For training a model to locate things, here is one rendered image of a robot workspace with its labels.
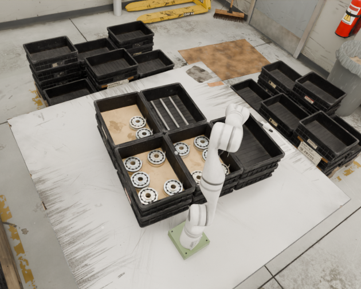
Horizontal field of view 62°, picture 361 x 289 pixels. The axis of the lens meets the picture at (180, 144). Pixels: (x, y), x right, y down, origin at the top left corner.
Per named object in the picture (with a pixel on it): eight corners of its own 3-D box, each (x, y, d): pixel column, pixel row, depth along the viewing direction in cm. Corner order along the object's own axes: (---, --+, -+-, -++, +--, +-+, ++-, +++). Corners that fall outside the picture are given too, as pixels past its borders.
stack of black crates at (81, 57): (108, 64, 337) (106, 36, 312) (120, 79, 323) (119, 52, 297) (73, 73, 320) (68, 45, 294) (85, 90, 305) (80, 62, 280)
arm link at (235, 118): (249, 112, 123) (229, 106, 125) (243, 134, 100) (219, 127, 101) (243, 132, 127) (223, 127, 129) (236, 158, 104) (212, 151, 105)
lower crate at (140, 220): (190, 210, 169) (193, 199, 160) (140, 230, 158) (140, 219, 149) (161, 157, 191) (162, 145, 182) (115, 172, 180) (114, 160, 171)
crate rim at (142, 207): (196, 191, 154) (196, 188, 152) (141, 211, 142) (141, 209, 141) (163, 136, 175) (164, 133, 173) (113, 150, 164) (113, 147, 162)
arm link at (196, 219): (191, 219, 124) (184, 235, 137) (213, 221, 125) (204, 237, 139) (189, 199, 130) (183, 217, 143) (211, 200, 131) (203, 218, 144)
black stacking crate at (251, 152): (278, 166, 183) (286, 155, 174) (239, 182, 172) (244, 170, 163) (242, 122, 205) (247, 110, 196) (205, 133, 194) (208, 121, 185)
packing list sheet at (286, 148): (297, 150, 209) (297, 149, 209) (274, 163, 199) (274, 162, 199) (264, 120, 225) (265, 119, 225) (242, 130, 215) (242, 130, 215)
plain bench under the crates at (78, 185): (303, 243, 240) (351, 199, 188) (121, 385, 171) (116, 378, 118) (189, 117, 319) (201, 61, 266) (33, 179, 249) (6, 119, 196)
